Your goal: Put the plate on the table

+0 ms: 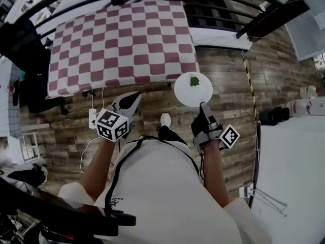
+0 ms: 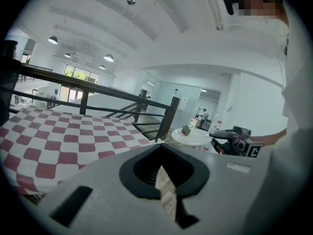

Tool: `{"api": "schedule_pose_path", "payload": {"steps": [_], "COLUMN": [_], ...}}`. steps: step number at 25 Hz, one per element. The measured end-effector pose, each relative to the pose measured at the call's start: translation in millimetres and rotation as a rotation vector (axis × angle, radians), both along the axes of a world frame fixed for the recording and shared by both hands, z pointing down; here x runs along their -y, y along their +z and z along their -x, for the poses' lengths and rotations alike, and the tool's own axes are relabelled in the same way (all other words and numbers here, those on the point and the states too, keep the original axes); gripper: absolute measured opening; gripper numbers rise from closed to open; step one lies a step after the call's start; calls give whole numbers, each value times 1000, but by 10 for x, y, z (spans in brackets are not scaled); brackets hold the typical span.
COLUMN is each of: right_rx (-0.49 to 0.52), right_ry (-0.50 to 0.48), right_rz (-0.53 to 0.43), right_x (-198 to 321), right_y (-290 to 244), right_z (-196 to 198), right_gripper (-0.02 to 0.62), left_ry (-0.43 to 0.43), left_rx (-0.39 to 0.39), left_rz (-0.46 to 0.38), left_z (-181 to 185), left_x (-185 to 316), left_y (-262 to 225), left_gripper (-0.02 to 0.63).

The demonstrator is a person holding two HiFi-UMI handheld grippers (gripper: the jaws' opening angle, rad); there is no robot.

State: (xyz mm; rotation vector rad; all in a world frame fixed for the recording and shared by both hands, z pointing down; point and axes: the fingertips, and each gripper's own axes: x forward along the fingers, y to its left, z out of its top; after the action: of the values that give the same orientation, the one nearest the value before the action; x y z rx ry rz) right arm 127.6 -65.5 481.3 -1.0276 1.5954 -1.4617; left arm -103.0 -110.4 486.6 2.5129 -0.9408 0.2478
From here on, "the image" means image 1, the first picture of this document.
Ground person's right forearm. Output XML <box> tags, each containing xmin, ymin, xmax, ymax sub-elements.
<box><xmin>203</xmin><ymin>141</ymin><xmax>231</xmax><ymax>208</ymax></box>

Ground black cube shelf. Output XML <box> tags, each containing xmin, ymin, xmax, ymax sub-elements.
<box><xmin>182</xmin><ymin>0</ymin><xmax>246</xmax><ymax>33</ymax></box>

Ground white power cable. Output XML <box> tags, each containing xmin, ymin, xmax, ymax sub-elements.
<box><xmin>91</xmin><ymin>87</ymin><xmax>105</xmax><ymax>110</ymax></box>

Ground small white clip box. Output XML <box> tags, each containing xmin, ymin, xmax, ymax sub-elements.
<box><xmin>238</xmin><ymin>183</ymin><xmax>254</xmax><ymax>199</ymax></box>

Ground white jug with red label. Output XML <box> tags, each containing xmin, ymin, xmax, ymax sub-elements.
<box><xmin>286</xmin><ymin>98</ymin><xmax>325</xmax><ymax>117</ymax></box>

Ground black shoulder strap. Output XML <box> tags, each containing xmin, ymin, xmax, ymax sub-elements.
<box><xmin>104</xmin><ymin>135</ymin><xmax>201</xmax><ymax>213</ymax></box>

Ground white power strip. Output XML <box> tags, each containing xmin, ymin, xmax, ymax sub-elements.
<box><xmin>88</xmin><ymin>108</ymin><xmax>99</xmax><ymax>130</ymax></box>

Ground white desk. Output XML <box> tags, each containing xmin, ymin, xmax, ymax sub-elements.
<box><xmin>0</xmin><ymin>56</ymin><xmax>25</xmax><ymax>139</ymax></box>

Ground white round plate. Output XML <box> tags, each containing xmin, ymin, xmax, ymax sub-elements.
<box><xmin>174</xmin><ymin>71</ymin><xmax>213</xmax><ymax>108</ymax></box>

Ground white stool frame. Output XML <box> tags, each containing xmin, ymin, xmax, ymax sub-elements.
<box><xmin>19</xmin><ymin>132</ymin><xmax>41</xmax><ymax>162</ymax></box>

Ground person's white shirt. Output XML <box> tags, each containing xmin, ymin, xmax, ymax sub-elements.
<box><xmin>58</xmin><ymin>136</ymin><xmax>267</xmax><ymax>244</ymax></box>

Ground dark wooden post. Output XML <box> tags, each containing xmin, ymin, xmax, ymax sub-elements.
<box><xmin>235</xmin><ymin>0</ymin><xmax>311</xmax><ymax>39</ymax></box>

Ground person's left forearm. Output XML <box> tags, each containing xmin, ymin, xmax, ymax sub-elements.
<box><xmin>80</xmin><ymin>136</ymin><xmax>120</xmax><ymax>200</ymax></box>

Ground black office chair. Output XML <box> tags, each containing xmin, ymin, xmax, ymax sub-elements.
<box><xmin>0</xmin><ymin>19</ymin><xmax>69</xmax><ymax>115</ymax></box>

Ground metal wire rack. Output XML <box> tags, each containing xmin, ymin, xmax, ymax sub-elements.
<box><xmin>251</xmin><ymin>187</ymin><xmax>289</xmax><ymax>217</ymax></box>

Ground white panel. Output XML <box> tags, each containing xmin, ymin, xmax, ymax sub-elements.
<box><xmin>284</xmin><ymin>0</ymin><xmax>325</xmax><ymax>62</ymax></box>

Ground black curved bar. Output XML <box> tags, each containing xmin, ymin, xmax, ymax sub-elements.
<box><xmin>0</xmin><ymin>175</ymin><xmax>137</xmax><ymax>236</ymax></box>

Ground person's black trousers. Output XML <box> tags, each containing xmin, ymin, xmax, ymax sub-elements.
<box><xmin>157</xmin><ymin>125</ymin><xmax>189</xmax><ymax>147</ymax></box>

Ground white counter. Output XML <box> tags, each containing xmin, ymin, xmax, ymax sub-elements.
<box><xmin>250</xmin><ymin>114</ymin><xmax>325</xmax><ymax>244</ymax></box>

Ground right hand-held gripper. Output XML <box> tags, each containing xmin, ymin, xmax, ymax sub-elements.
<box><xmin>190</xmin><ymin>101</ymin><xmax>241</xmax><ymax>152</ymax></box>

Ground red white checkered table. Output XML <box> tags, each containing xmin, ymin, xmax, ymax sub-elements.
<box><xmin>45</xmin><ymin>0</ymin><xmax>201</xmax><ymax>100</ymax></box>

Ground white platform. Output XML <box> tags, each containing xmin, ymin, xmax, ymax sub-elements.
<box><xmin>189</xmin><ymin>27</ymin><xmax>254</xmax><ymax>52</ymax></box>

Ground black bag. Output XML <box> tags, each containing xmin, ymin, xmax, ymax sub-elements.
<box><xmin>258</xmin><ymin>106</ymin><xmax>290</xmax><ymax>126</ymax></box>

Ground long white floor cable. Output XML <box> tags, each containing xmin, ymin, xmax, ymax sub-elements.
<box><xmin>80</xmin><ymin>136</ymin><xmax>99</xmax><ymax>174</ymax></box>

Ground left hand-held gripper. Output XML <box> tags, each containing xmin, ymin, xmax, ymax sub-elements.
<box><xmin>95</xmin><ymin>90</ymin><xmax>143</xmax><ymax>143</ymax></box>

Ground person's right white shoe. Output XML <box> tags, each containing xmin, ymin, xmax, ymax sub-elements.
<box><xmin>160</xmin><ymin>112</ymin><xmax>172</xmax><ymax>128</ymax></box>

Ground yellow black hazard tape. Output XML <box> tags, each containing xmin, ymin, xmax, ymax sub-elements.
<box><xmin>242</xmin><ymin>58</ymin><xmax>258</xmax><ymax>121</ymax></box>

